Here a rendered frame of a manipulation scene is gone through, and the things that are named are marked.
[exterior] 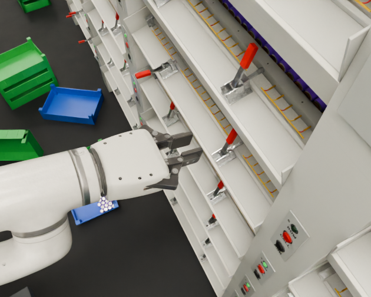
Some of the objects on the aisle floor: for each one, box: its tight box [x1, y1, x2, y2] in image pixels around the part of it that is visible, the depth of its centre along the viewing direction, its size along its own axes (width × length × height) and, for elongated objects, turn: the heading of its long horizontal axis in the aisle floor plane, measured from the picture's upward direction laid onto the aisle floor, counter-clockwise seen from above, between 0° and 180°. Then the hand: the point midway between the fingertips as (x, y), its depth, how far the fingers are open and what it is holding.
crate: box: [0, 130, 44, 161], centre depth 166 cm, size 8×30×20 cm, turn 91°
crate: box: [38, 84, 104, 125], centre depth 190 cm, size 30×20×8 cm
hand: (185, 148), depth 57 cm, fingers open, 3 cm apart
